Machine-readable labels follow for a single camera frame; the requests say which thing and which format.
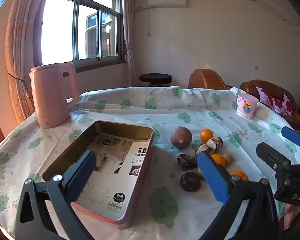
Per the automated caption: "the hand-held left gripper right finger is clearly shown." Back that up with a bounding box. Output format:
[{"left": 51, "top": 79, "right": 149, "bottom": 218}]
[{"left": 197, "top": 151, "right": 280, "bottom": 240}]

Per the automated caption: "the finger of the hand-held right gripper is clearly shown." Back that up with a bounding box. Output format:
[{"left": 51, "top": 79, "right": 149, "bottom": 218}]
[
  {"left": 281, "top": 126, "right": 300, "bottom": 150},
  {"left": 255, "top": 142, "right": 294, "bottom": 173}
]

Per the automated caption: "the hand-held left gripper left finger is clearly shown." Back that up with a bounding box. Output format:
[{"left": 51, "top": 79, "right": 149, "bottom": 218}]
[{"left": 14, "top": 150, "right": 98, "bottom": 240}]

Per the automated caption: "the smooth small orange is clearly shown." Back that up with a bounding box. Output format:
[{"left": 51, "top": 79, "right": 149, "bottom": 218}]
[
  {"left": 199, "top": 128, "right": 213, "bottom": 142},
  {"left": 211, "top": 154, "right": 226, "bottom": 167}
]

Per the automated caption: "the wrinkled tangerine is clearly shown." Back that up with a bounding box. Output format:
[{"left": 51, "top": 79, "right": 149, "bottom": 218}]
[{"left": 230, "top": 170, "right": 248, "bottom": 182}]

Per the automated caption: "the pink metal tin box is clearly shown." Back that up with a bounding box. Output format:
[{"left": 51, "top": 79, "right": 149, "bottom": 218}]
[{"left": 42, "top": 120, "right": 155, "bottom": 229}]

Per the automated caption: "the brown passion fruit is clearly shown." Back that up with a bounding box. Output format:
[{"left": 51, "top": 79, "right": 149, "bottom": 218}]
[{"left": 170, "top": 126, "right": 192, "bottom": 147}]

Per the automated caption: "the person's right hand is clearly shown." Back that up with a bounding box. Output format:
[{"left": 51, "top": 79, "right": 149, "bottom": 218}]
[{"left": 283, "top": 202, "right": 300, "bottom": 232}]

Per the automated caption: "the printed paper sheet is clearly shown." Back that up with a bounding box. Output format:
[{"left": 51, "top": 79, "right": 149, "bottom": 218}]
[{"left": 76, "top": 132, "right": 150, "bottom": 224}]

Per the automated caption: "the pink cartoon cup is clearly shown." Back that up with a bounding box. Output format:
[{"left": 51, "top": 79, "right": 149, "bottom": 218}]
[{"left": 236, "top": 93, "right": 259, "bottom": 119}]

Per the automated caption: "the brown leather sofa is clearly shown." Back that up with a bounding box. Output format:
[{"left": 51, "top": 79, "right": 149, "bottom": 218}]
[{"left": 240, "top": 79, "right": 300, "bottom": 130}]

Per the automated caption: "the pink electric kettle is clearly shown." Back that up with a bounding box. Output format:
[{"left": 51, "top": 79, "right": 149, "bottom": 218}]
[{"left": 29, "top": 61, "right": 80, "bottom": 128}]

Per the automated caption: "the cloud print tablecloth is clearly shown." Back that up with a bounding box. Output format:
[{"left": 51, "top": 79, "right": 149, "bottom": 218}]
[{"left": 0, "top": 86, "right": 300, "bottom": 240}]

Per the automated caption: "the dark round stool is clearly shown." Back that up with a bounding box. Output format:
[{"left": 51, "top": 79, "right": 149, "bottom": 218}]
[{"left": 139, "top": 73, "right": 172, "bottom": 87}]

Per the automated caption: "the beige curtain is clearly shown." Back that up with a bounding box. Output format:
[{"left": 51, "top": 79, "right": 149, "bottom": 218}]
[{"left": 121, "top": 0, "right": 138, "bottom": 87}]

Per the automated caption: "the sliding glass window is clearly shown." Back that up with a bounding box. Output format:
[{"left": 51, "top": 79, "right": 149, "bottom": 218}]
[{"left": 34, "top": 0, "right": 127, "bottom": 68}]

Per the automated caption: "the pink patterned curtain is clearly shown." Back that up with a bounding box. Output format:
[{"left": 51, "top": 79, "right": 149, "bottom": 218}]
[{"left": 5, "top": 0, "right": 53, "bottom": 125}]

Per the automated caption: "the white air conditioner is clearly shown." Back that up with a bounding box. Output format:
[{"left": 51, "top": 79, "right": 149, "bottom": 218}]
[{"left": 147, "top": 0, "right": 186, "bottom": 8}]

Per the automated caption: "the dark curtain tieback cord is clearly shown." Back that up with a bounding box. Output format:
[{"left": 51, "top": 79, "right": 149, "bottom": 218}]
[{"left": 7, "top": 72, "right": 32, "bottom": 100}]

